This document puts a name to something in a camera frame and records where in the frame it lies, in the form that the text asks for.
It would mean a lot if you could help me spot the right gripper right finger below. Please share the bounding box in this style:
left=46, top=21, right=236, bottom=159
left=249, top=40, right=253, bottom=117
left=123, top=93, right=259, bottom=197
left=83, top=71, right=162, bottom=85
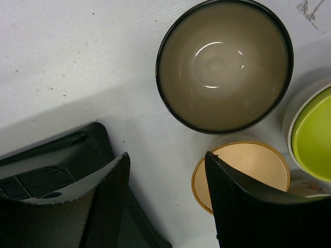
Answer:
left=205, top=151, right=330, bottom=247

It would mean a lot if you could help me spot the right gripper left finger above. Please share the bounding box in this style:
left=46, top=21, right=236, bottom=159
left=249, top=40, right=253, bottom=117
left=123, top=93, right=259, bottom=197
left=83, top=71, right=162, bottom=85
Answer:
left=1, top=152, right=130, bottom=247

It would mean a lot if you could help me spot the wooden bowl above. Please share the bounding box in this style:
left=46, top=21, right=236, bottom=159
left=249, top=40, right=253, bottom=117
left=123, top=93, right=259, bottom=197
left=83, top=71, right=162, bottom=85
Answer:
left=191, top=141, right=290, bottom=214

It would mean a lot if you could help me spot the beige white bowl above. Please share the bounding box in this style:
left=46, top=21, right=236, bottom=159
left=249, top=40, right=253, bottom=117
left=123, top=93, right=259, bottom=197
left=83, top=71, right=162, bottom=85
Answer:
left=282, top=77, right=330, bottom=172

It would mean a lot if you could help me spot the yellow green bowl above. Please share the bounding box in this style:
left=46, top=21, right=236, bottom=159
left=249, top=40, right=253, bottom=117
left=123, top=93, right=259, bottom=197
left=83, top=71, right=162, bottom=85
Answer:
left=291, top=87, right=330, bottom=182

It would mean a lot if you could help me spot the blue patterned bowl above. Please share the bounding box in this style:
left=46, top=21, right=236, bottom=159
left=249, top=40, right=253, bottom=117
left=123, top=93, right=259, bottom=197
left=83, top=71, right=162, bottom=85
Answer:
left=155, top=1, right=294, bottom=135

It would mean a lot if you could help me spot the black drip tray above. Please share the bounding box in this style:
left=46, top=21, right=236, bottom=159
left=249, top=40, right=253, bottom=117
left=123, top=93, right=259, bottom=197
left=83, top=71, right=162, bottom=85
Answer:
left=1, top=122, right=171, bottom=247

